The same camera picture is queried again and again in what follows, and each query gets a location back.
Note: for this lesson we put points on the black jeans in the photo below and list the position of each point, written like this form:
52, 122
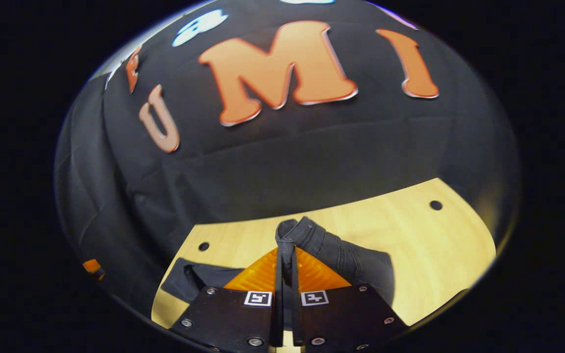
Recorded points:
341, 260

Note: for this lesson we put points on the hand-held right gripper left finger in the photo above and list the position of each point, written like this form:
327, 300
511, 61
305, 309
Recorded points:
278, 294

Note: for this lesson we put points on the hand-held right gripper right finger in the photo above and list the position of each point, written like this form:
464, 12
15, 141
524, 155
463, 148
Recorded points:
295, 294

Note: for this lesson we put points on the black backdrop cloth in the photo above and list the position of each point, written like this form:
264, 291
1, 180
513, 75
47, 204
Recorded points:
312, 157

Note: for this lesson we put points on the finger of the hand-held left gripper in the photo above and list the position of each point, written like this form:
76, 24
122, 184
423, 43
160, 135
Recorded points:
91, 266

